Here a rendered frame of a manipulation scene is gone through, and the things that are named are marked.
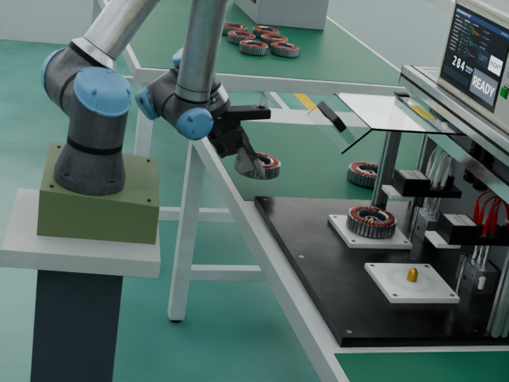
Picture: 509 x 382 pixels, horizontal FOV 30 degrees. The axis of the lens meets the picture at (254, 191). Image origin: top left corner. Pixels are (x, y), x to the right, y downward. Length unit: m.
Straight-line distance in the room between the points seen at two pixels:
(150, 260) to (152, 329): 1.24
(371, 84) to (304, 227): 1.48
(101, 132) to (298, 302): 0.52
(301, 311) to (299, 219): 0.40
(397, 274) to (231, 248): 1.87
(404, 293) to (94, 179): 0.67
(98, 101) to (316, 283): 0.57
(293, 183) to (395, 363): 0.83
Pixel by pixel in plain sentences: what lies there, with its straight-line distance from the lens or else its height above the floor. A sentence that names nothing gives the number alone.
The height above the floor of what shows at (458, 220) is 0.92.
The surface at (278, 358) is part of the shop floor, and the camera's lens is 3.13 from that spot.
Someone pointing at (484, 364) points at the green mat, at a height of 0.75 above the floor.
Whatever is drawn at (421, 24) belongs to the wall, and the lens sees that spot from 7.13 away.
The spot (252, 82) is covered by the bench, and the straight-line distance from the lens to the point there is 3.40.
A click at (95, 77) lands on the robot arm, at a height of 1.08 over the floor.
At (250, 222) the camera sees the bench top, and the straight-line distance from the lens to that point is 2.19.
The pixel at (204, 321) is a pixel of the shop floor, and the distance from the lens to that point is 3.26.
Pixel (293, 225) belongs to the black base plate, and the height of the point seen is 0.77.
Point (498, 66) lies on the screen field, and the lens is 1.98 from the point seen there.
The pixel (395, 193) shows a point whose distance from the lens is 2.15.
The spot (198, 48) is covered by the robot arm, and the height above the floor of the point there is 1.15.
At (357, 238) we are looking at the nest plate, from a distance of 2.13.
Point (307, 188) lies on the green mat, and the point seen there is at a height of 0.75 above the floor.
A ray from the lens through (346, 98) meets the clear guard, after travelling 2.12.
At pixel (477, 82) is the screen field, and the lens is 2.04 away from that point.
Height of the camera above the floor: 1.63
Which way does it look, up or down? 22 degrees down
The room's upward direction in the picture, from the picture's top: 9 degrees clockwise
